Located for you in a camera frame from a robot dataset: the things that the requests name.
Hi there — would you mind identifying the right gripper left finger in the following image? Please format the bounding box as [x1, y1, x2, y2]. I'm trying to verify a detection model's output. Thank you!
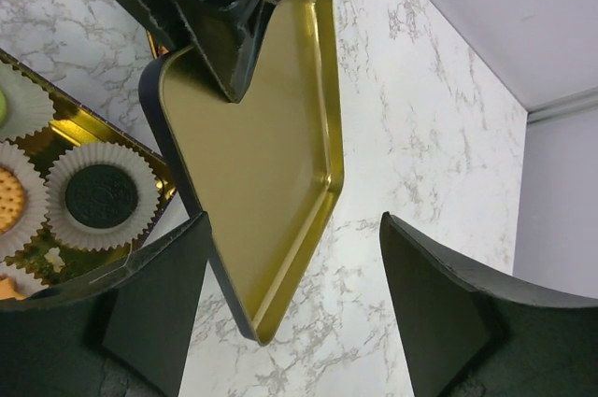
[1, 213, 210, 396]

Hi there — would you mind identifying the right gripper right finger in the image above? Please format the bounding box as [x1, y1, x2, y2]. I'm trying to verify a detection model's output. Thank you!
[379, 212, 597, 396]

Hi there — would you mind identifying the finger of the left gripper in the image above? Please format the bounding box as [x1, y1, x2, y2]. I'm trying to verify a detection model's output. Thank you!
[134, 0, 248, 103]
[228, 0, 275, 103]

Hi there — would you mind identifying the orange pumpkin cookie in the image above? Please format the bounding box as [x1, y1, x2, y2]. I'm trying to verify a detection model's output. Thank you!
[0, 276, 26, 301]

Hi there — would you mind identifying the black chocolate sandwich cookie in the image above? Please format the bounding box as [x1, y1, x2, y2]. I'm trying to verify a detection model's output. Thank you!
[64, 163, 138, 229]

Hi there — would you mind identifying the gold tin lid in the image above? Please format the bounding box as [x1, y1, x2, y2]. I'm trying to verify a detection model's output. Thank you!
[138, 0, 344, 345]

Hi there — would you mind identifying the square cookie tin box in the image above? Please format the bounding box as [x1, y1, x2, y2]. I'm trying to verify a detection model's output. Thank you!
[1, 53, 176, 302]

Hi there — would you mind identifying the beige sandwich biscuit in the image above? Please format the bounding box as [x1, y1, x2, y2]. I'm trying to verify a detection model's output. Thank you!
[0, 166, 26, 234]

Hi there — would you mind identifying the green macaron cookie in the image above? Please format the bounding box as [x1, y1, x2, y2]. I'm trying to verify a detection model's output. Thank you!
[0, 92, 8, 126]

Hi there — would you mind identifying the white paper cup top-right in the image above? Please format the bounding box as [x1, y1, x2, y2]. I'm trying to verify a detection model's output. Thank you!
[46, 142, 160, 250]

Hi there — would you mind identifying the white paper cup top-left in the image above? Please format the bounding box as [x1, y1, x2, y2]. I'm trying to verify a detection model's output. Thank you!
[1, 63, 54, 141]

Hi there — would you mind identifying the white paper cup centre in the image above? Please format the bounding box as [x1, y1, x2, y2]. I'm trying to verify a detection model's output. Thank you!
[1, 142, 48, 260]

